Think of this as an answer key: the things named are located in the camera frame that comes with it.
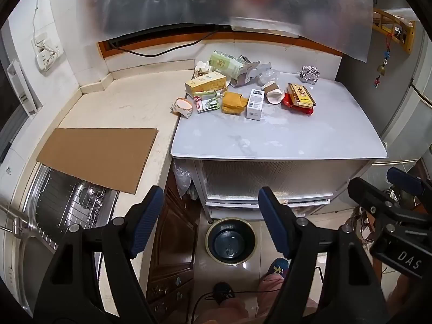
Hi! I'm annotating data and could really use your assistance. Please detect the metal faucet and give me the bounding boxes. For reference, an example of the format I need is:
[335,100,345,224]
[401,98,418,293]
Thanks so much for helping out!
[0,202,34,240]

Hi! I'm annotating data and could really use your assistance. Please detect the green cylindrical package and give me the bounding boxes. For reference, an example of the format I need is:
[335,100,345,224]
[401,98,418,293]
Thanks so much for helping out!
[207,50,245,78]

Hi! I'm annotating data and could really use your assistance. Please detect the hanging charm ornament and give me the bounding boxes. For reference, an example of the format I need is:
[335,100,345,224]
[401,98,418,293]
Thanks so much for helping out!
[374,34,394,88]

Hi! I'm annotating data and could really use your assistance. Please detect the yellow-brown paper packet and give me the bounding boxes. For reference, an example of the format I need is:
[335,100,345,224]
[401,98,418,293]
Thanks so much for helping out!
[221,91,249,113]

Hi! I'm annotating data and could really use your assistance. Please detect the person's right forearm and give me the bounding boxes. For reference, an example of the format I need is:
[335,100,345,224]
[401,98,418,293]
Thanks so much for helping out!
[386,272,424,313]

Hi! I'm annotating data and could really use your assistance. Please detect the wire dish rack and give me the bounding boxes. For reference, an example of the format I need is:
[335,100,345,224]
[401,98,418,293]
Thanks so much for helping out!
[35,167,119,244]

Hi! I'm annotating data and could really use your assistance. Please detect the person's leg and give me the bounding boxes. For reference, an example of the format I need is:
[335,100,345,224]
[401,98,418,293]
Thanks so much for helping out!
[199,302,250,324]
[256,273,284,324]

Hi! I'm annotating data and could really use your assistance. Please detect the crumpled white tissue paper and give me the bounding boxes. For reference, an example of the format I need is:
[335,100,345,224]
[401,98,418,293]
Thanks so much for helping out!
[192,60,213,76]

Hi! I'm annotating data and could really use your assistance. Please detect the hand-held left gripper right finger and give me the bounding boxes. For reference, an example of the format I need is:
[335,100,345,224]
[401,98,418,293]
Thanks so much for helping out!
[258,186,389,324]

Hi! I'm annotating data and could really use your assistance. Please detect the clear plastic bag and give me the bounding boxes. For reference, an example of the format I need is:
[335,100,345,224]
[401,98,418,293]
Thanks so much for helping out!
[172,162,193,198]

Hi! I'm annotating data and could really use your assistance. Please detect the white power strip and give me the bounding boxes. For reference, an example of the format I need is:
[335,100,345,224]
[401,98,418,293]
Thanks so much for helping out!
[31,32,65,73]

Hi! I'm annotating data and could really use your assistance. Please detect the person's right leg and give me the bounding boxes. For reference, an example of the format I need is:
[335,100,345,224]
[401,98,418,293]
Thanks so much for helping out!
[256,273,284,324]

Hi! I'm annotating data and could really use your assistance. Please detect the brown cardboard sheet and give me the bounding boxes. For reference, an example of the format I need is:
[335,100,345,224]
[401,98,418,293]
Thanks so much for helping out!
[36,127,159,194]

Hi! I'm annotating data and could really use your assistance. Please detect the white printed carton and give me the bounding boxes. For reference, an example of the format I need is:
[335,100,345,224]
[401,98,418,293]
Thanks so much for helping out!
[230,55,272,87]

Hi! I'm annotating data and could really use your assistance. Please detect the red wrapper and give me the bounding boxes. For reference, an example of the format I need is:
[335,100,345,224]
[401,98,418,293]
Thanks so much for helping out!
[282,93,314,115]

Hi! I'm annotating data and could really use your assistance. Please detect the crushed brown paper cup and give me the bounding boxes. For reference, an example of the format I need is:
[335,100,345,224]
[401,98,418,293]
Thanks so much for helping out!
[261,81,284,105]

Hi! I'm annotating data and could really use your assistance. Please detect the person's left shoe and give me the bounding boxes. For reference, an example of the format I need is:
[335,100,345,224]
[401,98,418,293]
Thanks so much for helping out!
[212,282,236,306]

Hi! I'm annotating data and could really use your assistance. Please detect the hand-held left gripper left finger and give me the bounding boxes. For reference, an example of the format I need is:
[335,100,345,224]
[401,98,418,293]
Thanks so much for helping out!
[32,185,166,324]

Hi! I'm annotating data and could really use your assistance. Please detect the frosted window film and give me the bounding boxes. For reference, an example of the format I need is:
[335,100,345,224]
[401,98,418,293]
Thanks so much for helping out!
[84,0,375,63]

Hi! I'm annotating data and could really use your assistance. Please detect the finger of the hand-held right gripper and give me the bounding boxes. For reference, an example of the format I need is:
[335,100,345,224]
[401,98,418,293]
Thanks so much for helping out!
[386,167,432,206]
[347,177,406,223]

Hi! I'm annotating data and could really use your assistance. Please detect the stainless steel sink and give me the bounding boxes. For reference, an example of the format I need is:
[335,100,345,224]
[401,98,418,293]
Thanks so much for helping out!
[0,165,120,311]

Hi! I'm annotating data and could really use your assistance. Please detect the person's right shoe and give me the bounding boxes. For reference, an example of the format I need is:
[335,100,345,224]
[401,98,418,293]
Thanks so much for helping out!
[266,257,290,277]

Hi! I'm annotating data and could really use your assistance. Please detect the yellow wooden wall rack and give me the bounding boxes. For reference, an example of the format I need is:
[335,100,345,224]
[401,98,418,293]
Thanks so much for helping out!
[371,8,416,55]

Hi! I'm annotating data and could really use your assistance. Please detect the yellow toothpaste box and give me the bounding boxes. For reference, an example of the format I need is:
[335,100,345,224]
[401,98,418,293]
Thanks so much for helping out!
[184,72,227,96]

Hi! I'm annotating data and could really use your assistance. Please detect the crumpled aluminium foil ball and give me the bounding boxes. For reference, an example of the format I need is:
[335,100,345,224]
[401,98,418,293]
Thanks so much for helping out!
[297,65,321,85]

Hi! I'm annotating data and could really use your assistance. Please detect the white power cable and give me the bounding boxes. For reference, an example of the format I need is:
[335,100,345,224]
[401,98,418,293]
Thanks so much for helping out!
[32,0,44,41]

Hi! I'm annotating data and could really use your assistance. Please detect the wooden window frame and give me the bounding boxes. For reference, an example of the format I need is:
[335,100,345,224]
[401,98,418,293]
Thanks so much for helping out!
[98,30,343,63]

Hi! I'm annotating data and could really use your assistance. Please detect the dark round trash bin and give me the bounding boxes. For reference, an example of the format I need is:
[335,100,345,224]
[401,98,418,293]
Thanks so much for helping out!
[205,217,258,265]

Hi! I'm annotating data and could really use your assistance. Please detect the person's left leg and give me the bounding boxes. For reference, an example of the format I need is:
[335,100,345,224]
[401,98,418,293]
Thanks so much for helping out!
[199,302,250,324]

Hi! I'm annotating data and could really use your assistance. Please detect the person's shoe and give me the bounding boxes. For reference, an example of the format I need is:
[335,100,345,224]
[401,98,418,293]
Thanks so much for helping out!
[212,282,236,306]
[266,257,290,277]

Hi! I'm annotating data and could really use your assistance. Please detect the white storage cabinet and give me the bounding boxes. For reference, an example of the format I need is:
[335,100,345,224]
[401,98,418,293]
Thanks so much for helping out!
[170,71,389,221]

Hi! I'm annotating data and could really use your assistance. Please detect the crumpled white orange paper cup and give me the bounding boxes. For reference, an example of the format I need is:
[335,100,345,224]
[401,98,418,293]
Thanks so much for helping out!
[170,97,194,119]

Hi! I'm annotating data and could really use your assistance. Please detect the small white box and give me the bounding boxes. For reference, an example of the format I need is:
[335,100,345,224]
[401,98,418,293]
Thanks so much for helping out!
[246,89,264,120]

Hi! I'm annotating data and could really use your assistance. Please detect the grey refrigerator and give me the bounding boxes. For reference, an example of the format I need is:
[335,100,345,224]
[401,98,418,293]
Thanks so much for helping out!
[337,7,432,163]

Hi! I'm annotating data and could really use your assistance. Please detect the black cable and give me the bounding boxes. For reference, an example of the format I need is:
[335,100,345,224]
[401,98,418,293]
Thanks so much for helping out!
[108,25,227,58]

